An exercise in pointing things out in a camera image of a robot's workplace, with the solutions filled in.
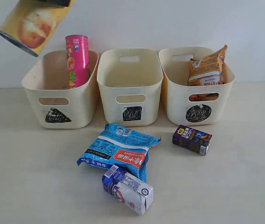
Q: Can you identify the cream bin circle mark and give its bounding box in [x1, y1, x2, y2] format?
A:
[158, 46, 235, 126]

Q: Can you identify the yellow Lays chips can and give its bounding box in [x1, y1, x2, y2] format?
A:
[0, 0, 74, 57]

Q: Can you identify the purple juice carton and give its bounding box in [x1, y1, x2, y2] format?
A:
[172, 125, 212, 156]

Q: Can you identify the pink Lays chips can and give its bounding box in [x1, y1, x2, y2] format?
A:
[65, 35, 90, 89]

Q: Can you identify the blue noodle packet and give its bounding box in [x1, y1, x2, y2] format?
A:
[77, 123, 161, 182]

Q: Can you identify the orange noodle packet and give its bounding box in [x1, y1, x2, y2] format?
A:
[187, 44, 228, 103]

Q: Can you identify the blue white milk carton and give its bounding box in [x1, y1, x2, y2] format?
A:
[102, 165, 154, 216]

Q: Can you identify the cream bin triangle mark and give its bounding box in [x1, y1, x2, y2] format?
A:
[21, 50, 100, 129]

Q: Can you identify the cream bin square mark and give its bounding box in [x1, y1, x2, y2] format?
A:
[97, 49, 163, 126]

